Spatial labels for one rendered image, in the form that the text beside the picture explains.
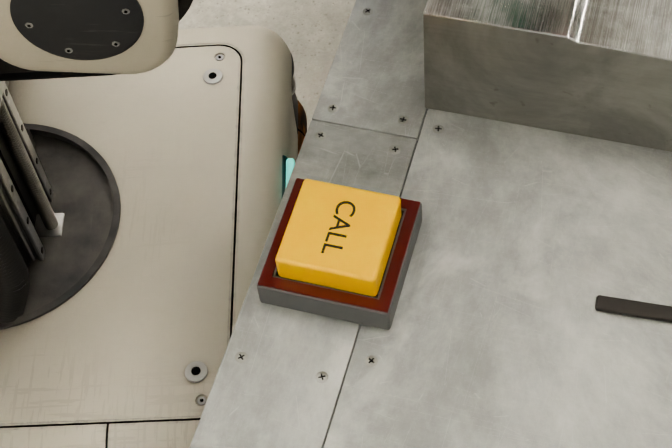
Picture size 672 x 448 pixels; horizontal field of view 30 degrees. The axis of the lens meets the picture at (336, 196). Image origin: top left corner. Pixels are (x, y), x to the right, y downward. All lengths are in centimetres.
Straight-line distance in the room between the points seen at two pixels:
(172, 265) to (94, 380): 15
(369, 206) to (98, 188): 78
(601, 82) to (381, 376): 22
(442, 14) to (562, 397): 23
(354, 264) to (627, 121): 20
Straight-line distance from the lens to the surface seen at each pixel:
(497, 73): 78
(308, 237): 72
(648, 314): 74
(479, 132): 81
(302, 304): 73
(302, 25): 197
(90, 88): 157
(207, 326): 135
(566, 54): 75
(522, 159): 80
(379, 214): 73
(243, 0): 202
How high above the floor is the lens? 144
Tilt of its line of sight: 55 degrees down
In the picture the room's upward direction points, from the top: 7 degrees counter-clockwise
